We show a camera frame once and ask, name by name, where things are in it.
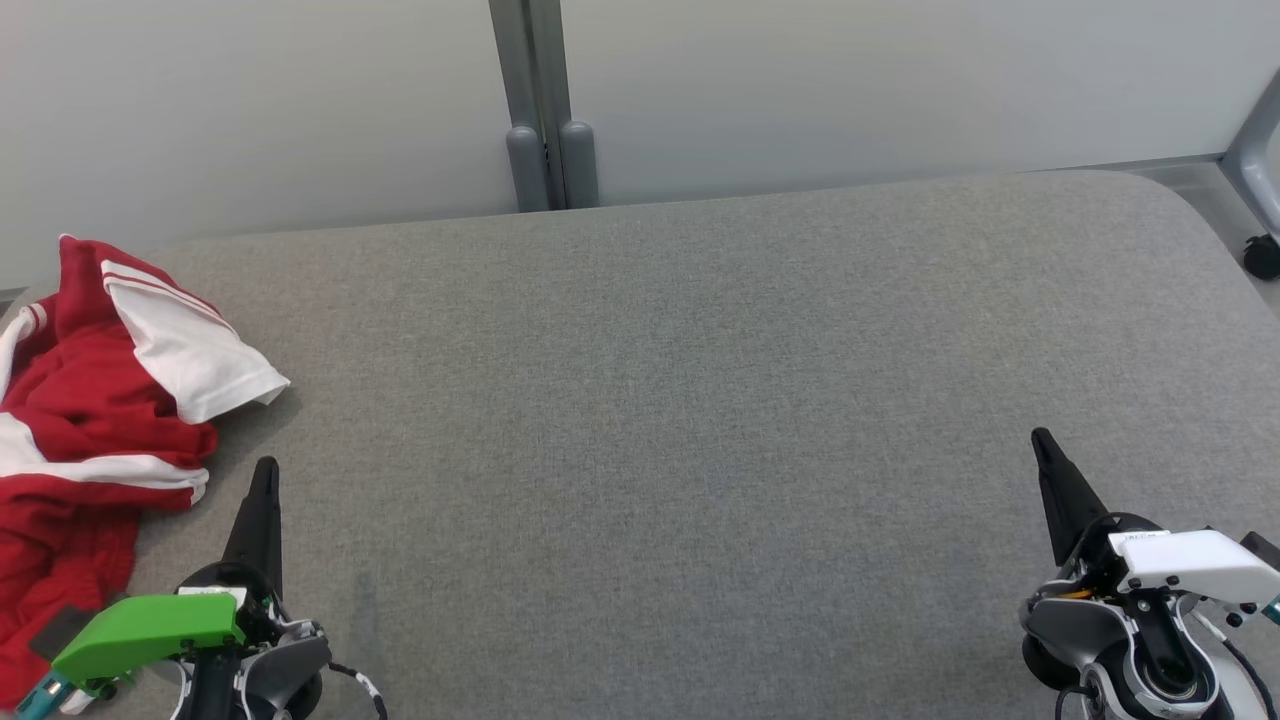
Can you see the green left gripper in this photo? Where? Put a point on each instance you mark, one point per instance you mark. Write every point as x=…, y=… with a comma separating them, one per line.
x=150, y=625

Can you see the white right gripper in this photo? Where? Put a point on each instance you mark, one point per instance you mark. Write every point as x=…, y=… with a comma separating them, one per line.
x=1190, y=560

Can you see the red Bulls jersey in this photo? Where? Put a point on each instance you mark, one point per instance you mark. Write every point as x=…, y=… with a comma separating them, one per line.
x=190, y=350

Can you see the red shorts with white stripe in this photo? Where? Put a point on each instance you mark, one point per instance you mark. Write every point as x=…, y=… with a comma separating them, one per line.
x=60, y=560

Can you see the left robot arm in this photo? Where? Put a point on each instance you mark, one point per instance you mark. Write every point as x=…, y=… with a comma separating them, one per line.
x=280, y=665

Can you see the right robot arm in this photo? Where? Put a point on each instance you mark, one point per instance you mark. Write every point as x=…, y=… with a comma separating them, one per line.
x=1075, y=625

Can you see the black caster wheel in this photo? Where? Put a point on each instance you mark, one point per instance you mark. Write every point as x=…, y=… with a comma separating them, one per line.
x=1265, y=258

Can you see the grey chair leg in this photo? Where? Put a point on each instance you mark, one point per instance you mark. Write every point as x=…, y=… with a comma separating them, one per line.
x=1255, y=160

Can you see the grey fabric sofa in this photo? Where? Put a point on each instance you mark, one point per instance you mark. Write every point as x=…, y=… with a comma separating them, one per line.
x=650, y=400

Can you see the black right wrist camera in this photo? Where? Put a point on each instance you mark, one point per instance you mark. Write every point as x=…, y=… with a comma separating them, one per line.
x=1262, y=550

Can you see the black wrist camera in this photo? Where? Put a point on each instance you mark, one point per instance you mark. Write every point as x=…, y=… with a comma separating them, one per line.
x=1262, y=550
x=60, y=635

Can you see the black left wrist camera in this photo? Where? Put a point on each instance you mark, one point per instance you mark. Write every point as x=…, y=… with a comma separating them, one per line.
x=60, y=635

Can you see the teal right camera connector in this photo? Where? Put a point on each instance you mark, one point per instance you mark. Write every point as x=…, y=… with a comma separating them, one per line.
x=1273, y=608

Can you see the teal camera connector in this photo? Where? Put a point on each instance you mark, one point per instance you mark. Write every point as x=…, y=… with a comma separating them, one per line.
x=40, y=700
x=1273, y=608

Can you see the teal left camera connector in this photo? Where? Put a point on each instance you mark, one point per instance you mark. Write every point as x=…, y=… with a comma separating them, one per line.
x=40, y=700

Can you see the grey partition post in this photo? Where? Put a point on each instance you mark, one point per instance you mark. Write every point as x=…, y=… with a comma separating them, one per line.
x=525, y=160

